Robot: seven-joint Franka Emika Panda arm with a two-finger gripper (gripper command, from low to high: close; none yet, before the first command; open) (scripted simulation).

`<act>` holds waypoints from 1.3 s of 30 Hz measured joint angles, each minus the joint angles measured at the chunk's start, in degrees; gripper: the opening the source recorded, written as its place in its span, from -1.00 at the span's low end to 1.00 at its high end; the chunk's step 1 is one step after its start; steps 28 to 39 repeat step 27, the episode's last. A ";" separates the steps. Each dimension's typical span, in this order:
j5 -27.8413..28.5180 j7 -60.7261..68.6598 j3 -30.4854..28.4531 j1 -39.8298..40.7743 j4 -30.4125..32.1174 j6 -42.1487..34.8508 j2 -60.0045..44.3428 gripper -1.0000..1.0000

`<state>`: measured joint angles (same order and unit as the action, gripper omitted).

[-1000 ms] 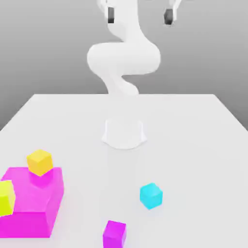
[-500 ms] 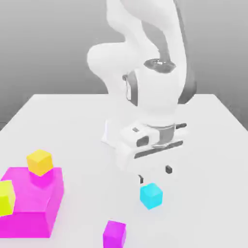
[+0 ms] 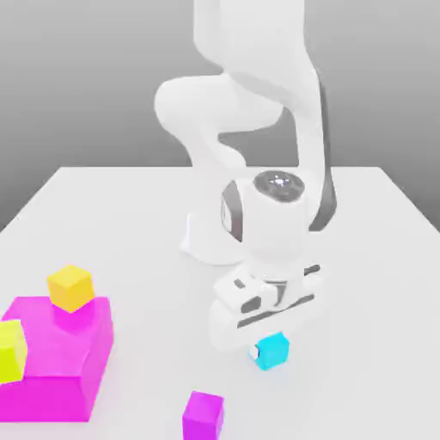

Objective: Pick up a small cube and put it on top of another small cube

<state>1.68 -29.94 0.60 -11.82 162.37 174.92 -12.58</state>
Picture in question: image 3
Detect small yellow cube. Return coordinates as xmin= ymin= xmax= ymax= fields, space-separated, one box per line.
xmin=0 ymin=319 xmax=28 ymax=385

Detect small cyan cube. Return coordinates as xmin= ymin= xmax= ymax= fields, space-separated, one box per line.
xmin=247 ymin=331 xmax=290 ymax=372

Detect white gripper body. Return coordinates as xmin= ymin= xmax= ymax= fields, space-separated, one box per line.
xmin=208 ymin=274 xmax=327 ymax=354

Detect small orange cube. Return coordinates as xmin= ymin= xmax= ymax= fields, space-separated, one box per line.
xmin=46 ymin=264 xmax=95 ymax=315

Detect large magenta box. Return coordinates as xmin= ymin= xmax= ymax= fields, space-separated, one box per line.
xmin=0 ymin=295 xmax=115 ymax=424

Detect small purple cube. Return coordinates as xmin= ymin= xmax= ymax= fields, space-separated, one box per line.
xmin=181 ymin=390 xmax=225 ymax=440

